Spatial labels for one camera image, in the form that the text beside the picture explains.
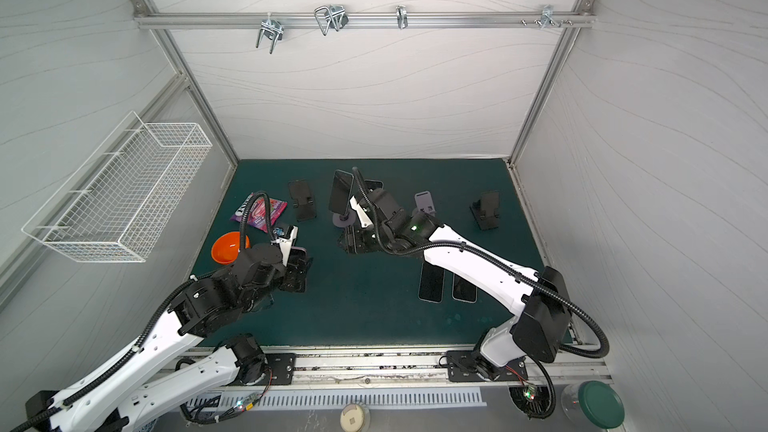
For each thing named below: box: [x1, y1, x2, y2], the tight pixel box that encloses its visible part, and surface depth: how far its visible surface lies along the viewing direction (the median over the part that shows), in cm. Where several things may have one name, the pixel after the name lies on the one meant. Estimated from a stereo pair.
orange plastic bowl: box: [211, 231, 251, 265], surface depth 94 cm
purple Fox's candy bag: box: [230, 193, 288, 232], surface depth 103 cm
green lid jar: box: [561, 381, 625, 429], surface depth 62 cm
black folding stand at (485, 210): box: [469, 191, 500, 231], surface depth 100 cm
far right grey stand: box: [415, 190, 436, 214], surface depth 100 cm
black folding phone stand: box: [288, 179, 317, 222], surface depth 104 cm
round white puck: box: [340, 403, 365, 432], surface depth 60 cm
